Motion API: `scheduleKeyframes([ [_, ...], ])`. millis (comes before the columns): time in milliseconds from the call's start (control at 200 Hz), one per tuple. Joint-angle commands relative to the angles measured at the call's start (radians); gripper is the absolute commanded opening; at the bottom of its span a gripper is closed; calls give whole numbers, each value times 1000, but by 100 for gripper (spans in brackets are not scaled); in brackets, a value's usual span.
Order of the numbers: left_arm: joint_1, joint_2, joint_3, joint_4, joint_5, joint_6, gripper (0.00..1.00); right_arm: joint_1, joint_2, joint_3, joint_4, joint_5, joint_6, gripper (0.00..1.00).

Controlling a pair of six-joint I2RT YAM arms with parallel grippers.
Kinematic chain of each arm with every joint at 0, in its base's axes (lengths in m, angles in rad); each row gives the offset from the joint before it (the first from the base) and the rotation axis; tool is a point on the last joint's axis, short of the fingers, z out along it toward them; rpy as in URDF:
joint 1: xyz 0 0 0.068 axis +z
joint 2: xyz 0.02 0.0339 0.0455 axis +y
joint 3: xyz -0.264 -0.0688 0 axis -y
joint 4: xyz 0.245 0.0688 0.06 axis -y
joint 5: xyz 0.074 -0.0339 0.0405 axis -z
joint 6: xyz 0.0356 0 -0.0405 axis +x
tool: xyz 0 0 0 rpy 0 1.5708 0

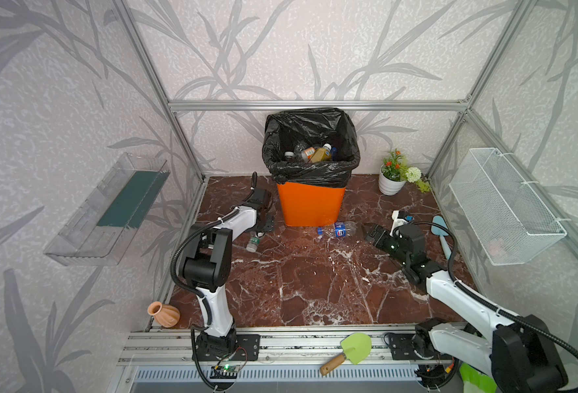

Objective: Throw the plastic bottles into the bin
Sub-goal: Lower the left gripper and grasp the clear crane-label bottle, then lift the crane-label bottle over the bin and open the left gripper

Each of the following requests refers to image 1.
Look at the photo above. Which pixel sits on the blue label clear bottle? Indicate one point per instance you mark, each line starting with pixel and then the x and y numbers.
pixel 253 243

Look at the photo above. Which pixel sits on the teal silicone spatula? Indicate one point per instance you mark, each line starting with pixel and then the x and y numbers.
pixel 438 229

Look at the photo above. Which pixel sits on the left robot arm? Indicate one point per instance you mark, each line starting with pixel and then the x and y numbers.
pixel 201 265

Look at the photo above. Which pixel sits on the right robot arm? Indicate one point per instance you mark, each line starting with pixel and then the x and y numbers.
pixel 519 353

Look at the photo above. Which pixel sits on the green garden trowel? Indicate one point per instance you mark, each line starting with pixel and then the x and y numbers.
pixel 355 348

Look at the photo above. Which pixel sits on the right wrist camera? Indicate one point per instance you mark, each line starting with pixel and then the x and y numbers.
pixel 400 218

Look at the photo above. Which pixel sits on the clear acrylic wall shelf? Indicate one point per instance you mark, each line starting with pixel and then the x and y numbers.
pixel 103 227

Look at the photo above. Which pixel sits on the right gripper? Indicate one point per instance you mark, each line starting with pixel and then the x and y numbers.
pixel 378 237

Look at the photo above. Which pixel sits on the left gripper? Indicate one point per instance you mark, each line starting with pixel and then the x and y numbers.
pixel 263 222

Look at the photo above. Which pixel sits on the white wire mesh basket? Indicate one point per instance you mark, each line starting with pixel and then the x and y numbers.
pixel 510 220

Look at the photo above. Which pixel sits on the orange trash bin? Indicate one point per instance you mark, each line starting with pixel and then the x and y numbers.
pixel 310 206

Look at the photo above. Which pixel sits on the small pepsi bottle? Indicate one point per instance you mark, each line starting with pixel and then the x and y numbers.
pixel 338 230

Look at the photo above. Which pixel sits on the black bin liner bag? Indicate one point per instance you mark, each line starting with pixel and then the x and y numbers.
pixel 288 131

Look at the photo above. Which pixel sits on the orange label clear bottle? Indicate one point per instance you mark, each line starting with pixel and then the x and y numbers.
pixel 307 154

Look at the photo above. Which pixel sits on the white potted artificial flowers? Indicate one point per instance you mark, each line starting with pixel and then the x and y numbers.
pixel 395 172

